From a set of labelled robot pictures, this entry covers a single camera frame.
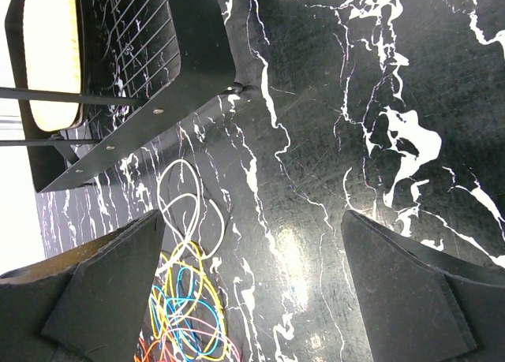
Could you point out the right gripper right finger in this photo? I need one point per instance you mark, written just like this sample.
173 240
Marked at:
419 304

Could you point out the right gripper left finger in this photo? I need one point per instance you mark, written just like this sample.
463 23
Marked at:
86 304

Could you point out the black dish rack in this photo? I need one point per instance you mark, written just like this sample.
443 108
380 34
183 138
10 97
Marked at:
145 66

